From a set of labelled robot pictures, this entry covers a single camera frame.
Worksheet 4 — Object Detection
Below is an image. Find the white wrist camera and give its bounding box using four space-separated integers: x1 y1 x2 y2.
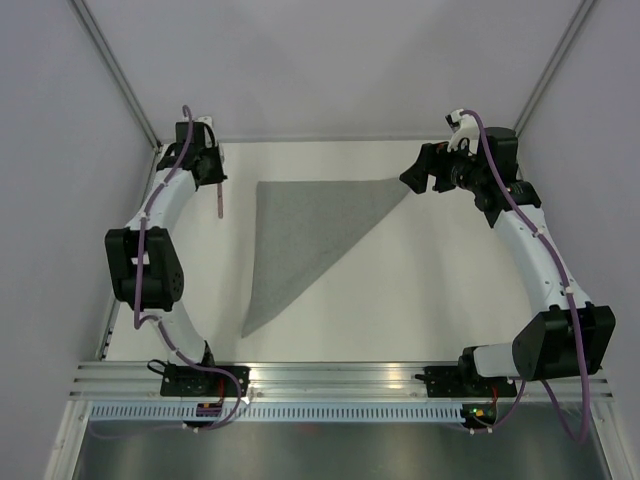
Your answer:
445 109 480 154
195 116 214 128

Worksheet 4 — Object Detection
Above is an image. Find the white slotted cable duct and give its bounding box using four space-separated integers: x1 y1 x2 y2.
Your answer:
89 401 464 424

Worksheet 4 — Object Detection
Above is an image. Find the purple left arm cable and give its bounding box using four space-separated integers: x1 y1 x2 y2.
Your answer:
89 104 246 441

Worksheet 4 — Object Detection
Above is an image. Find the right aluminium frame post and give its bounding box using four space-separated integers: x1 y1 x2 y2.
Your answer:
513 0 600 135

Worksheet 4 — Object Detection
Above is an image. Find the aluminium mounting rail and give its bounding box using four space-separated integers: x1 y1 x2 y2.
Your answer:
68 360 615 402

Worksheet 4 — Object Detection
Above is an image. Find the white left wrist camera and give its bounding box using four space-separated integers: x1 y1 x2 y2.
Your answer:
195 116 214 128

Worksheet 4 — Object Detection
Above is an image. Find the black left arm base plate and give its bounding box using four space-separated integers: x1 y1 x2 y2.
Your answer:
147 359 250 397

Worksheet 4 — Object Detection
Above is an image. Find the left aluminium frame post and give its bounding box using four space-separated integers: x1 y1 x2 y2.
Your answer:
68 0 161 151

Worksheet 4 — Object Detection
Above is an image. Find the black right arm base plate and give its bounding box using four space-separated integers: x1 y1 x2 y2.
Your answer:
413 366 517 399

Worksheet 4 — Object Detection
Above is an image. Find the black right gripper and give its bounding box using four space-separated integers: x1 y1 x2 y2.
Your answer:
400 136 487 194

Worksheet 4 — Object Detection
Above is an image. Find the grey cloth napkin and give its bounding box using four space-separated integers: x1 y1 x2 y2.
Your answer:
241 178 409 338

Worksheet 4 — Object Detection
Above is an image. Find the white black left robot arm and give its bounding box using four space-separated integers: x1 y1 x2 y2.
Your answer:
104 116 227 396

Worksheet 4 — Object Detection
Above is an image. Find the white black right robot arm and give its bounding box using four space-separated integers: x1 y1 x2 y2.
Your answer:
399 127 616 395

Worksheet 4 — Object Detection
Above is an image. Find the aluminium frame post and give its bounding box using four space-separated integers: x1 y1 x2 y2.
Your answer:
68 0 161 151
513 0 600 135

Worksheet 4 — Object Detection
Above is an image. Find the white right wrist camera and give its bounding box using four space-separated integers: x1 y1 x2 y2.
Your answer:
445 109 480 154

